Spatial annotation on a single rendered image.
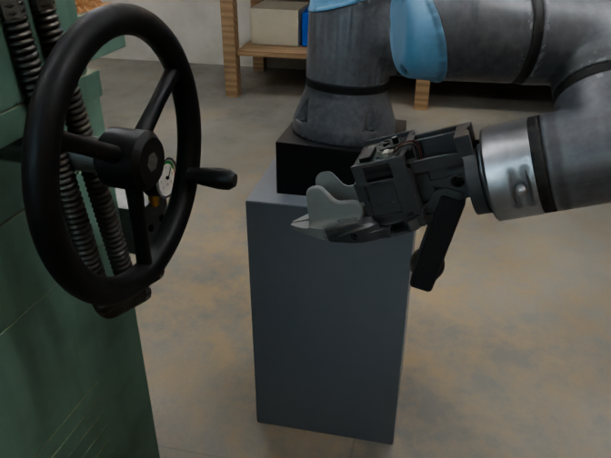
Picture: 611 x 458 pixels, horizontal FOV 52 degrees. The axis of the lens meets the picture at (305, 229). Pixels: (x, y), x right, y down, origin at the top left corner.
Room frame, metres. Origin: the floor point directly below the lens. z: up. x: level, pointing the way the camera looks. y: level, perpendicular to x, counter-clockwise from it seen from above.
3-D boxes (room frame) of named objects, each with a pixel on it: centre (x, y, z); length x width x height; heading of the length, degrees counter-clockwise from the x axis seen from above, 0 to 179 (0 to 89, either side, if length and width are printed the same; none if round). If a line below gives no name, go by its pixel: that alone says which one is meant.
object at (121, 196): (0.88, 0.29, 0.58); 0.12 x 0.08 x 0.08; 74
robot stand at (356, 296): (1.11, -0.07, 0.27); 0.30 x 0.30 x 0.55; 78
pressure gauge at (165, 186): (0.85, 0.22, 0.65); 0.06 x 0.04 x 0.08; 164
